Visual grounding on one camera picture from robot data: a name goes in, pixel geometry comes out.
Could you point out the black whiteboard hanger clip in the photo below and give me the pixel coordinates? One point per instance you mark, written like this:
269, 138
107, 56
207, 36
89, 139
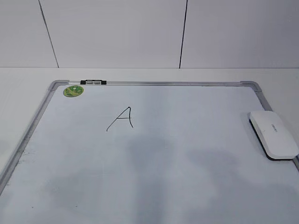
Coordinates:
93, 82

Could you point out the aluminium framed whiteboard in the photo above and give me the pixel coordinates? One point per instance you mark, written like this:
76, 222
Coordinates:
148, 153

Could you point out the white whiteboard eraser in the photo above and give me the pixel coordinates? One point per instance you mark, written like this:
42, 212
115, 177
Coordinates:
277, 141

